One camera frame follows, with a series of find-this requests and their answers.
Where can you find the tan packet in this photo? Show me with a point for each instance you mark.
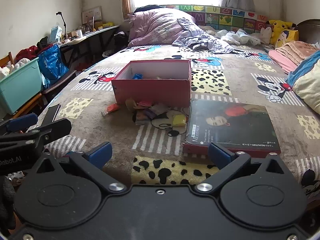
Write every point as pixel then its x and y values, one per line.
pixel 130 104

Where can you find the white clothes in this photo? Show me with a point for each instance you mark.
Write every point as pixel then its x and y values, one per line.
pixel 10 68

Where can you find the person's left hand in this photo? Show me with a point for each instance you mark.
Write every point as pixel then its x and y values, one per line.
pixel 5 197

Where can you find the pink folded blanket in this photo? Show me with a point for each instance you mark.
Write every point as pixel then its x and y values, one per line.
pixel 282 60

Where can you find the yellow printed cushion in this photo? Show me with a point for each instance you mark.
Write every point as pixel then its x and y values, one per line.
pixel 287 38

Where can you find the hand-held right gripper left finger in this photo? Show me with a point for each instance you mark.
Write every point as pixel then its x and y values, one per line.
pixel 100 152

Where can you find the blue and cream quilt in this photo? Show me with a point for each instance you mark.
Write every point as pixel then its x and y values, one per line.
pixel 307 85

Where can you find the yellow plush toy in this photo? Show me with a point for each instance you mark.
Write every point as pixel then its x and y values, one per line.
pixel 278 26

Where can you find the orange packet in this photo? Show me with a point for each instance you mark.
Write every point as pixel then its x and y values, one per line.
pixel 113 108

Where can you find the cartoon mouse printed blanket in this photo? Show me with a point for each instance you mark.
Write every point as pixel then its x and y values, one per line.
pixel 85 130

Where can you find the blue plastic bag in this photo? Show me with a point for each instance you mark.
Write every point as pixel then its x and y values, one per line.
pixel 51 62

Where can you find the purple packet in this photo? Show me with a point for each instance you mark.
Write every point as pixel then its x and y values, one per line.
pixel 158 110

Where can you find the red clothes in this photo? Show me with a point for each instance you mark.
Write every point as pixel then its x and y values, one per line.
pixel 26 52

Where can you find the beige fleece blanket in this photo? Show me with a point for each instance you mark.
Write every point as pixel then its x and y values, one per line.
pixel 297 48

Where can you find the red cardboard box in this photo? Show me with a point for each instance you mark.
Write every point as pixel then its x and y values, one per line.
pixel 150 92

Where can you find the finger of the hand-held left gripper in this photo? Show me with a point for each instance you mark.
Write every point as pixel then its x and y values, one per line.
pixel 55 128
pixel 22 123

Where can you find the light blue tissue pack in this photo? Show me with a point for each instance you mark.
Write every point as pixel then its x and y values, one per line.
pixel 55 33

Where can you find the alphabet foam mat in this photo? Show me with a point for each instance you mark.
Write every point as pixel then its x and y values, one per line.
pixel 225 17

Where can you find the black garment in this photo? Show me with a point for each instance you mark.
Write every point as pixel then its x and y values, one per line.
pixel 147 8

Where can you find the purple quilt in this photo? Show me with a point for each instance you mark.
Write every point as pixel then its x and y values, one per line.
pixel 155 27

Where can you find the dark headboard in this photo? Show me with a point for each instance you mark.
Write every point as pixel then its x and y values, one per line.
pixel 310 30

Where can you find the framed picture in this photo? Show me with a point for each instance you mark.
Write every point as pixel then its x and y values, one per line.
pixel 91 15

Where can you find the cluttered desk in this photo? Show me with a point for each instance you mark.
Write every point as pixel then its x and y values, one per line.
pixel 100 31

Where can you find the red-orange packet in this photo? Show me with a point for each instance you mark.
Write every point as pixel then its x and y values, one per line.
pixel 145 103

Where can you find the white cup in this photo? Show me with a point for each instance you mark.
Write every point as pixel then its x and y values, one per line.
pixel 79 33

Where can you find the black smartphone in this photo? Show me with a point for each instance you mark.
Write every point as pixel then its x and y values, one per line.
pixel 51 112

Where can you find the dark clothes pile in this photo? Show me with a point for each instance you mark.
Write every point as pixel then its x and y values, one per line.
pixel 121 40

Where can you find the dark portrait box lid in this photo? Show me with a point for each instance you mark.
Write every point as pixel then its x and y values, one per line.
pixel 237 130

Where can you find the teal storage bin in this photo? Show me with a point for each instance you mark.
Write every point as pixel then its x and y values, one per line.
pixel 20 87

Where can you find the yellow box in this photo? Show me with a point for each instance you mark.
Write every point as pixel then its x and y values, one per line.
pixel 107 25

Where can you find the lilac crumpled garment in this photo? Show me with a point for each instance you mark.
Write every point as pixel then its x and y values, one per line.
pixel 200 40

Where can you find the white plastic bags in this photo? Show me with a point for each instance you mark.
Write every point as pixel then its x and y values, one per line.
pixel 237 36

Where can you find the white plush toy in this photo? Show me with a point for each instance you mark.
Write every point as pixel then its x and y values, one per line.
pixel 266 33

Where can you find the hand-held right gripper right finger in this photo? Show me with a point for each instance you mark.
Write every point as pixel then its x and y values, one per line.
pixel 220 155

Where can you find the dark wooden chair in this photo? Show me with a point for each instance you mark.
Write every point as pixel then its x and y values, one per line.
pixel 60 80

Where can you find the yellow packet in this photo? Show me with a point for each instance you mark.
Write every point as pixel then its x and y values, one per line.
pixel 179 120

